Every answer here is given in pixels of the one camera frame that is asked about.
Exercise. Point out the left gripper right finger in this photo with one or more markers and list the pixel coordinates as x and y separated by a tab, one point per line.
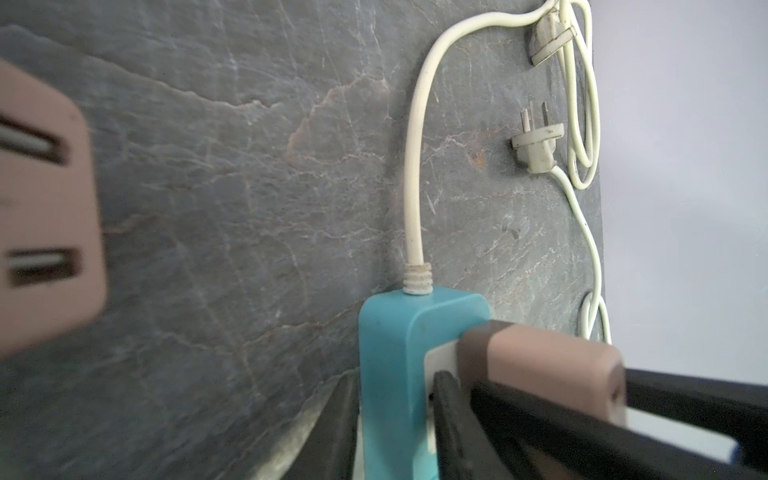
463	449

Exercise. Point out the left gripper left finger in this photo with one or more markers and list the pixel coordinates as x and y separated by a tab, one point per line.
329	451

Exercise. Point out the teal power strip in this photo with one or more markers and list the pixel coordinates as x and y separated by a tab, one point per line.
397	331

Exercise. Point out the white plug far right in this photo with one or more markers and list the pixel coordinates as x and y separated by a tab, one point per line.
550	35

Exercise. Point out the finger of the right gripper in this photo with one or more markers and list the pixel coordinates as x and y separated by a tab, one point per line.
591	447
738	410

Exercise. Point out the white plug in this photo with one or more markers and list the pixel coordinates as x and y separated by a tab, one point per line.
536	144
550	35

